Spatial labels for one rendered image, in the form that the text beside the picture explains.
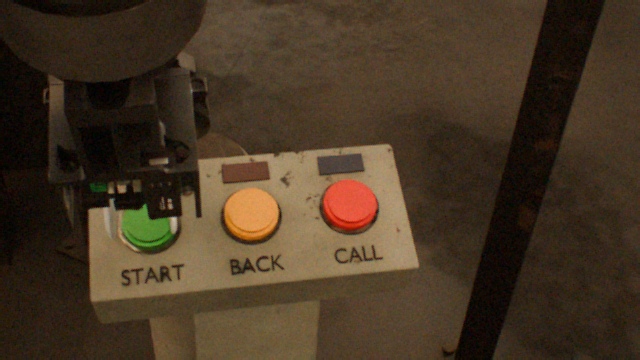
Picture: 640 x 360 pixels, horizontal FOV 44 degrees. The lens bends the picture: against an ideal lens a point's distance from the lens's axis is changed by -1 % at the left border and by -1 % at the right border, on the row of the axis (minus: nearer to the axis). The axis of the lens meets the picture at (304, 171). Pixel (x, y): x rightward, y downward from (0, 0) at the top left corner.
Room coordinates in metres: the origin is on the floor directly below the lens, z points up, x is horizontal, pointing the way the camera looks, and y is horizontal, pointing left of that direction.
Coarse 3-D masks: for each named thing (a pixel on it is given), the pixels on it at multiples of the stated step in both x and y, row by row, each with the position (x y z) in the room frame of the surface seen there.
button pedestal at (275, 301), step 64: (192, 192) 0.44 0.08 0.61; (320, 192) 0.45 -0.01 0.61; (384, 192) 0.46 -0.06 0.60; (128, 256) 0.39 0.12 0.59; (192, 256) 0.39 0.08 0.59; (256, 256) 0.40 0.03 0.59; (320, 256) 0.40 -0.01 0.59; (384, 256) 0.41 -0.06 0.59; (128, 320) 0.37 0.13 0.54; (256, 320) 0.39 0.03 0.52
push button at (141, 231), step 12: (132, 216) 0.41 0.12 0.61; (144, 216) 0.41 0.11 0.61; (132, 228) 0.40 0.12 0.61; (144, 228) 0.40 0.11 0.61; (156, 228) 0.40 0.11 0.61; (168, 228) 0.41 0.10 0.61; (132, 240) 0.40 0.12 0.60; (144, 240) 0.39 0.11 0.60; (156, 240) 0.40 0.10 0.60; (168, 240) 0.40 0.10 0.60
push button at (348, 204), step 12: (348, 180) 0.46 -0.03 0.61; (336, 192) 0.45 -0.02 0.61; (348, 192) 0.45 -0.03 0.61; (360, 192) 0.45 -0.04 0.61; (372, 192) 0.45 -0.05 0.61; (324, 204) 0.44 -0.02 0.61; (336, 204) 0.44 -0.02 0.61; (348, 204) 0.44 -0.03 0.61; (360, 204) 0.44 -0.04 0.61; (372, 204) 0.44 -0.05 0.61; (336, 216) 0.43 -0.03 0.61; (348, 216) 0.43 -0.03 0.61; (360, 216) 0.43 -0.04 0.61; (372, 216) 0.43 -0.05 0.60; (348, 228) 0.42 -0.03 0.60
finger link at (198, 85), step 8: (192, 80) 0.37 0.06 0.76; (200, 80) 0.37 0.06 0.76; (192, 88) 0.36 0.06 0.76; (200, 88) 0.36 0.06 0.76; (200, 96) 0.36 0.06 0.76; (200, 104) 0.36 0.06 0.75; (200, 112) 0.36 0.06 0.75; (208, 112) 0.37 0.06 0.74; (200, 120) 0.36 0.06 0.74; (208, 120) 0.36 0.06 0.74; (200, 128) 0.37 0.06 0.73; (208, 128) 0.37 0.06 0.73; (200, 136) 0.37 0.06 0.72
